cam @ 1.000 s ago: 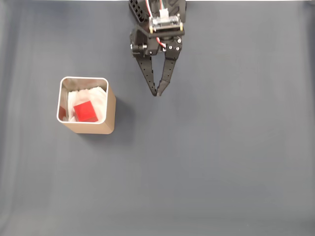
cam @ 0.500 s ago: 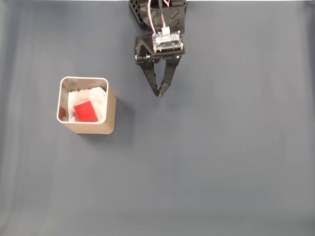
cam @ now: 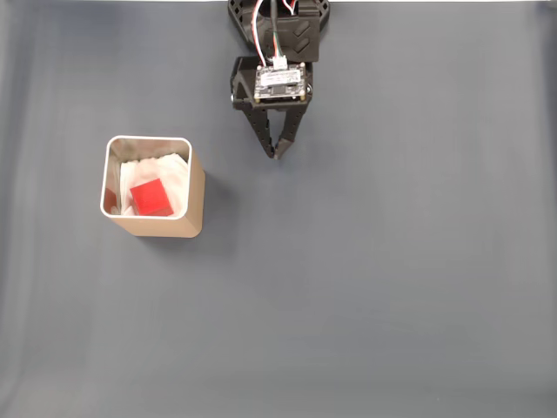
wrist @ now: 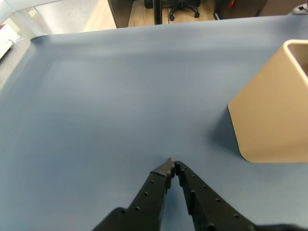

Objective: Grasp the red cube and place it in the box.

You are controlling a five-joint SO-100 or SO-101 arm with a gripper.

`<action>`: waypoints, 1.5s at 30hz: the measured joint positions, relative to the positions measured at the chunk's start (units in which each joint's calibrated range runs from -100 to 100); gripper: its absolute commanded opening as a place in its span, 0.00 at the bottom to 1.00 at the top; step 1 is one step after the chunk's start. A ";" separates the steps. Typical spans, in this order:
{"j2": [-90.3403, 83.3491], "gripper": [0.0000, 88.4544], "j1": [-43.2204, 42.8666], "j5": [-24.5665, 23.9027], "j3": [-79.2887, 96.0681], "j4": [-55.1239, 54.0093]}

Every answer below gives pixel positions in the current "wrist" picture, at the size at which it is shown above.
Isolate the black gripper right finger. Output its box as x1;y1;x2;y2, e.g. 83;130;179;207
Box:
175;161;256;231

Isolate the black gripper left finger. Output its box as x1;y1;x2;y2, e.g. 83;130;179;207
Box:
92;157;176;231

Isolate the beige square box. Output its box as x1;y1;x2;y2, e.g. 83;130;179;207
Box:
228;39;308;164

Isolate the white box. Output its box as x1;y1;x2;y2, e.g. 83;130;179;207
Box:
0;23;21;61

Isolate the black upright pole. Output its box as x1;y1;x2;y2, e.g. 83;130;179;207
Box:
154;0;164;26

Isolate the brown wooden partition panel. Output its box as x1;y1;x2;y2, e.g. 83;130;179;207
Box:
107;0;133;29

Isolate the black office chair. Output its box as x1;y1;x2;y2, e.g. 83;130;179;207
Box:
168;0;201;21

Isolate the dark cabinet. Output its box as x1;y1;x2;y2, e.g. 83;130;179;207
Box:
214;0;308;18

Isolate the silver padded frame rail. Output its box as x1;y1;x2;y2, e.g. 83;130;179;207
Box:
0;0;61;23

